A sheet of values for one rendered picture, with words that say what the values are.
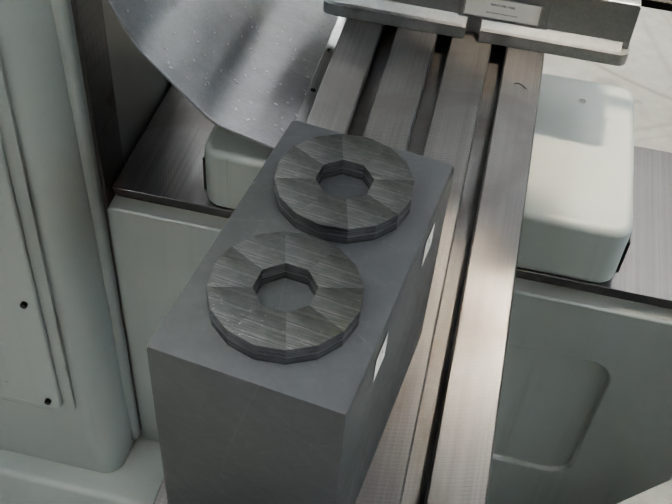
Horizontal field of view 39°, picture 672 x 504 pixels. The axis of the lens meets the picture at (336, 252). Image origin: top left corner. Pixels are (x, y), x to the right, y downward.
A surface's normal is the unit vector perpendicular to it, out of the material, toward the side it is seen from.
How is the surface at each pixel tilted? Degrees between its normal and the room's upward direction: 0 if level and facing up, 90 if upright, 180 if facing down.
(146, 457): 0
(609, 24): 90
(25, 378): 88
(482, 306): 0
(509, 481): 90
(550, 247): 90
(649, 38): 0
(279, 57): 17
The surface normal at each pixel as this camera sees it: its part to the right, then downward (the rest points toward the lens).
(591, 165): 0.06, -0.69
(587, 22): -0.22, 0.70
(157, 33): 0.77, -0.31
